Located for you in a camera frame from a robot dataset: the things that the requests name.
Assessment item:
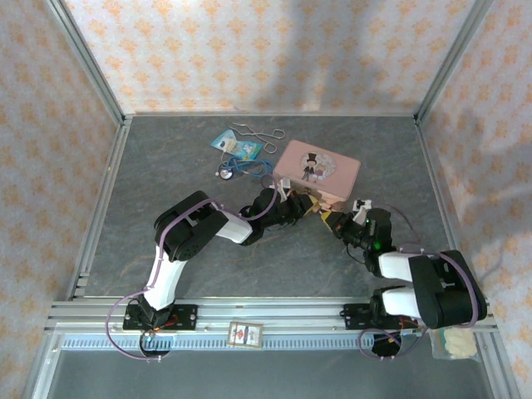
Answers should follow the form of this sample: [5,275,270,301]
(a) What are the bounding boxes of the clear bag with white contents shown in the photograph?
[431,326,480,362]

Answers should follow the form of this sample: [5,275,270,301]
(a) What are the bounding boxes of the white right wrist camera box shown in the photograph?
[352,199,374,224]

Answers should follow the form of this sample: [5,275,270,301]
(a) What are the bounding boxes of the red and white card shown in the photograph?
[226,320,265,350]

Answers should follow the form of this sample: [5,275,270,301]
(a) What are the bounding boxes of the aluminium rear rail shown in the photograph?
[123,110,419,119]

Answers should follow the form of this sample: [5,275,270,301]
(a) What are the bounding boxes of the blue stethoscope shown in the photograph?
[216,154,278,181]

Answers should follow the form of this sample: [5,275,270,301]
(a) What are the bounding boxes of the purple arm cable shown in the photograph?
[358,203,490,361]
[106,174,278,363]

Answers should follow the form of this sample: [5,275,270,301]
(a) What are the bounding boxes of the aluminium mounting rail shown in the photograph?
[45,296,498,334]

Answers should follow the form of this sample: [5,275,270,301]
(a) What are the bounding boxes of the metal wire tongs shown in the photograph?
[226,121,287,155]

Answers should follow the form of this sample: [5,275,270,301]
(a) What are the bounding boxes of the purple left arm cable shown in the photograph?
[106,174,278,363]

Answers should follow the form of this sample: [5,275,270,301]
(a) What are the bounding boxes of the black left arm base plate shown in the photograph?
[122,303,199,332]

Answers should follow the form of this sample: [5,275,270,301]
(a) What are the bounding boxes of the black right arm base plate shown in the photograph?
[342,303,421,332]

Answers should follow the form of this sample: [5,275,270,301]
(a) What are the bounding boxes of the blue printed pouch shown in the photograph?
[209,129,264,161]

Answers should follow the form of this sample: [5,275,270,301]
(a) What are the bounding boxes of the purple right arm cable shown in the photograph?
[358,203,490,361]

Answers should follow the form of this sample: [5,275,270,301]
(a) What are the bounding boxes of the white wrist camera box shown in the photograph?
[275,175,295,201]
[352,199,374,224]

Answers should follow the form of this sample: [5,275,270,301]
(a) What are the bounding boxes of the slotted grey cable duct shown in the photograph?
[53,332,483,352]

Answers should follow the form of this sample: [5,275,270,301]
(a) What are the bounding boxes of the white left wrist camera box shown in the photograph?
[275,175,295,201]

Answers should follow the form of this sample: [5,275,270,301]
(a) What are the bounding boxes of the aluminium frame post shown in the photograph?
[414,0,495,122]
[44,0,126,122]

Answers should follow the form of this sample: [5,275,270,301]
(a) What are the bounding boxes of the pink tin box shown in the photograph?
[272,139,362,211]

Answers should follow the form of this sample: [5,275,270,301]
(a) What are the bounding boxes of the aluminium side rail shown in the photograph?
[414,117,477,267]
[65,116,133,301]

